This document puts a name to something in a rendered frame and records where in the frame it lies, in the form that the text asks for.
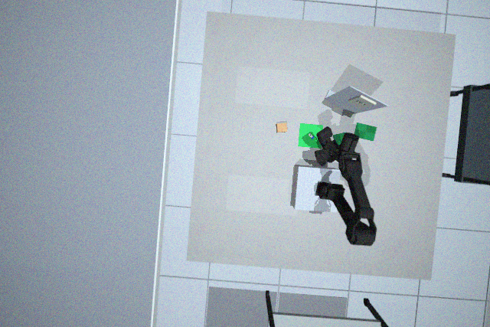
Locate green square patch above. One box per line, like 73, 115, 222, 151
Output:
354, 123, 377, 141

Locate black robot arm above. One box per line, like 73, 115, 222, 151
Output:
315, 132, 377, 246

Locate green square zone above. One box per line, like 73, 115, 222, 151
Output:
298, 123, 323, 148

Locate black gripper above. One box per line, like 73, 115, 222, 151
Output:
316, 126, 341, 162

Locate grey panel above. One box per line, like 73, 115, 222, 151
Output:
325, 86, 388, 114

